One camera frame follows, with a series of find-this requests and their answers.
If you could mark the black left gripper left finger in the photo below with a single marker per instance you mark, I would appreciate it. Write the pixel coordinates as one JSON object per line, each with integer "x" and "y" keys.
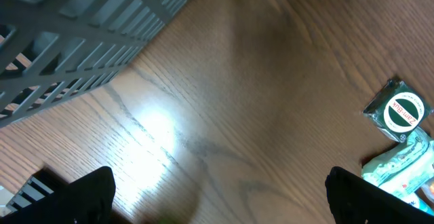
{"x": 46, "y": 198}

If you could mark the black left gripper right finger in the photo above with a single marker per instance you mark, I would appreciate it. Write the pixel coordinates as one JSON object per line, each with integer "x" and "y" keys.
{"x": 354, "y": 200}

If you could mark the small teal white packet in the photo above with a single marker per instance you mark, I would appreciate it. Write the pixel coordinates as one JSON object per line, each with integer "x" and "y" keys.
{"x": 413, "y": 200}

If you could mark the green snack packet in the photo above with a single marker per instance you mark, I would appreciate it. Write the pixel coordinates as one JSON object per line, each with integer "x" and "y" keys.
{"x": 403, "y": 169}

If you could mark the orange snack packet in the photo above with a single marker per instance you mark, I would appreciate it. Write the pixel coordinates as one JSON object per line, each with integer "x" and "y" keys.
{"x": 428, "y": 189}

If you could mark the round white red lid cup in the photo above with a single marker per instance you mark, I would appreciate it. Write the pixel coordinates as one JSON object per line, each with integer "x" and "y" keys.
{"x": 397, "y": 109}

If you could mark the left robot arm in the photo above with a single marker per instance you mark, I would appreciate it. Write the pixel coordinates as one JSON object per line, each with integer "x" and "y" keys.
{"x": 46, "y": 198}

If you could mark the grey plastic mesh basket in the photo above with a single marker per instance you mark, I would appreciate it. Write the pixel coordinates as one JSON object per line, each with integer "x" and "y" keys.
{"x": 55, "y": 50}

